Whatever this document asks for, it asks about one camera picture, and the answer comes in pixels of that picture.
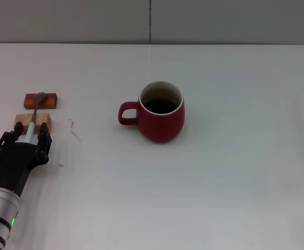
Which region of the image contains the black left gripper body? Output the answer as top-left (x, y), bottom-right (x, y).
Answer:
top-left (0, 142), bottom-right (42, 197)

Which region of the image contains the red ceramic cup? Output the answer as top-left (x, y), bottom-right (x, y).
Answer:
top-left (118, 80), bottom-right (186, 143)

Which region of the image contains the blue handled metal spoon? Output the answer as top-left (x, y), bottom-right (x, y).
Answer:
top-left (23, 92), bottom-right (48, 144)

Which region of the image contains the light wooden block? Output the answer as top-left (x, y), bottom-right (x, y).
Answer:
top-left (14, 112), bottom-right (52, 135)

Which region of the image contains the dark reddish wooden block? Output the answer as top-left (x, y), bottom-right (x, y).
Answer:
top-left (23, 93), bottom-right (58, 109)

